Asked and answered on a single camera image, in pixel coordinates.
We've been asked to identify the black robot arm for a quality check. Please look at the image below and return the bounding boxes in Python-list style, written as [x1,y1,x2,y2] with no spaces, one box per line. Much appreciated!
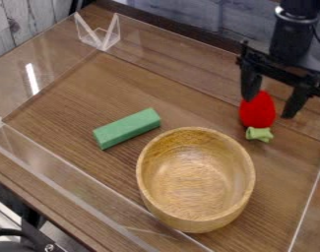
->
[237,0,320,118]

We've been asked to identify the black mount bracket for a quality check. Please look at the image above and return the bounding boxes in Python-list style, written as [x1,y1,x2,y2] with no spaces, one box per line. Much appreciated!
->
[21,220,67,252]

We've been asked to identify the green foam block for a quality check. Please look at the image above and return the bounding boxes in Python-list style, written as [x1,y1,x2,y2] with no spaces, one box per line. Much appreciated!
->
[93,108,161,150]

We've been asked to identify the black cable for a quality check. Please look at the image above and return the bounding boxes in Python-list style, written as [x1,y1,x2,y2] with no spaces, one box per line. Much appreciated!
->
[0,227,25,239]

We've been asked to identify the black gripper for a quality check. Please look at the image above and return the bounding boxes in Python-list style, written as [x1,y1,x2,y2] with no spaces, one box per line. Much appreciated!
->
[236,39,320,119]

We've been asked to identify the wooden bowl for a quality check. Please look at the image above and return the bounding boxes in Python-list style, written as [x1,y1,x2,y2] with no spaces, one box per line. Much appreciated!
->
[136,127,256,233]

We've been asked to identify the red plush strawberry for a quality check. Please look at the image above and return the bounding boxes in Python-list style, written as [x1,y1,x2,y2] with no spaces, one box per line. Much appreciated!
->
[238,91,277,143]

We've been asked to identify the clear acrylic enclosure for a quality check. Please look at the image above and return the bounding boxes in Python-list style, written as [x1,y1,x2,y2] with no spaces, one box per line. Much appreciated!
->
[0,18,320,252]

